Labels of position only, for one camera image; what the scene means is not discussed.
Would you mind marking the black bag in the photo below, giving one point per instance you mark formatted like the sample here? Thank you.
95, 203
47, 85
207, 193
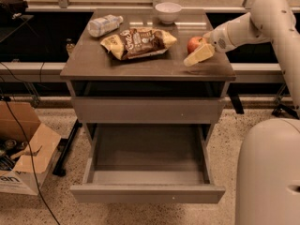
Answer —
11, 9

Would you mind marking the red apple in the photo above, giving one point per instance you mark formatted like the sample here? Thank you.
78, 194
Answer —
194, 43

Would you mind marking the white bowl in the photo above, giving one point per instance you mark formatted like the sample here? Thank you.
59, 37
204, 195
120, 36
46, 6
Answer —
168, 12

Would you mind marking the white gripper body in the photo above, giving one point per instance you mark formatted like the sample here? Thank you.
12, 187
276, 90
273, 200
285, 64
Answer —
219, 38

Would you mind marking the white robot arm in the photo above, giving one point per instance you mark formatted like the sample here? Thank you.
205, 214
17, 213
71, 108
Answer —
268, 170

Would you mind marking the grey drawer cabinet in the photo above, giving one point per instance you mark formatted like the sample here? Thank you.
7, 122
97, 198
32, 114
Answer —
91, 71

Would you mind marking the cardboard box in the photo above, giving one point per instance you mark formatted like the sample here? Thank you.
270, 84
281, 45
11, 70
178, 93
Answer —
28, 148

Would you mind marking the clear plastic water bottle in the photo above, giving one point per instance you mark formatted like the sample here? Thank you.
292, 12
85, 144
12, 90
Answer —
104, 25

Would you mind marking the black table leg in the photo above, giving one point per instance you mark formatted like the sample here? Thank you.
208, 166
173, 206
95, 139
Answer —
63, 148

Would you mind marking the brown chip bag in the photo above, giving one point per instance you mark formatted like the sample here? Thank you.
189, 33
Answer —
138, 42

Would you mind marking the closed grey top drawer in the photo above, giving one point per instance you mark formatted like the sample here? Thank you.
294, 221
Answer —
133, 110

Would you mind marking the open grey middle drawer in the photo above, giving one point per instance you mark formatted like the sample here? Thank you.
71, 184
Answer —
148, 164

